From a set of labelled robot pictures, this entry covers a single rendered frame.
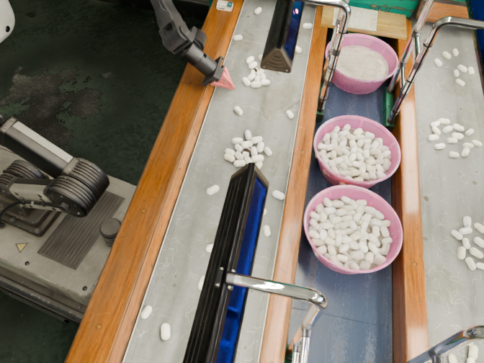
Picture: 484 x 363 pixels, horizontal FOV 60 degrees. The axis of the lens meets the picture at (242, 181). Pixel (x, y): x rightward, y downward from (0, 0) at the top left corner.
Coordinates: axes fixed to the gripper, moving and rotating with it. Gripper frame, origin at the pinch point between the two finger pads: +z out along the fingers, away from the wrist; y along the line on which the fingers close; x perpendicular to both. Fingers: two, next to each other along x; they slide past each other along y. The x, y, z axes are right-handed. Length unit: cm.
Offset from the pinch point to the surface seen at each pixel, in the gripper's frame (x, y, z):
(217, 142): 1.7, -22.7, 1.9
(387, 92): -32, 16, 44
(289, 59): -35.1, -19.6, -6.3
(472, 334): -61, -81, 20
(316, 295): -46, -80, 0
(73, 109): 122, 42, -25
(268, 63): -31.1, -21.1, -9.4
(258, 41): -1.1, 29.6, 4.8
